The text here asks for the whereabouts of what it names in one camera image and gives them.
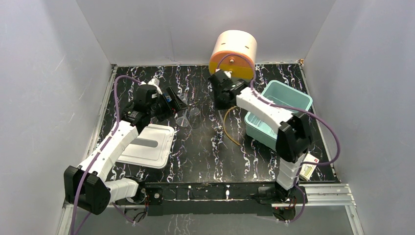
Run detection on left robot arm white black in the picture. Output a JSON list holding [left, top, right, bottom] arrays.
[[64, 84, 187, 215]]

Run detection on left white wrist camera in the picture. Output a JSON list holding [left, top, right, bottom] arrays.
[[148, 78, 162, 94]]

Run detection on round pastel drawer cabinet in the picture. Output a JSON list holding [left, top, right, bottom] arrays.
[[208, 30, 257, 81]]

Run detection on clear test tube rack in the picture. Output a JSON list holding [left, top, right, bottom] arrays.
[[179, 94, 188, 105]]

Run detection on yellow rubber tubing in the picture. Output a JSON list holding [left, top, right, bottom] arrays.
[[223, 106, 242, 146]]

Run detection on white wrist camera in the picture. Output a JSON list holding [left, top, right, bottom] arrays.
[[223, 70, 231, 78], [148, 78, 162, 94]]

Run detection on small white card box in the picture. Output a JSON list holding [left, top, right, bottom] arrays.
[[300, 154, 320, 181]]

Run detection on small clear beaker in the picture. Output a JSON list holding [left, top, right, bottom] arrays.
[[189, 108, 201, 129]]

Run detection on teal plastic bin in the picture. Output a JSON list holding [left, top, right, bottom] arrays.
[[244, 80, 313, 150]]

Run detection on test tube blue cap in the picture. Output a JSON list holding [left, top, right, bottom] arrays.
[[163, 93, 171, 102]]

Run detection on clear plastic funnel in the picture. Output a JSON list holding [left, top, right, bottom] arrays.
[[175, 109, 190, 127]]

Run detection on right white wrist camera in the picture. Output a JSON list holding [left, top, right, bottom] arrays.
[[223, 70, 231, 78]]

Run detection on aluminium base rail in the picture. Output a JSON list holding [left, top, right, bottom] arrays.
[[77, 182, 356, 222]]

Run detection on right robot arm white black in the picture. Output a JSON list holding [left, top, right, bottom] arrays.
[[208, 70, 313, 203]]

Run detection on white bin lid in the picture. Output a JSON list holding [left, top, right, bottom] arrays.
[[117, 124, 175, 169]]

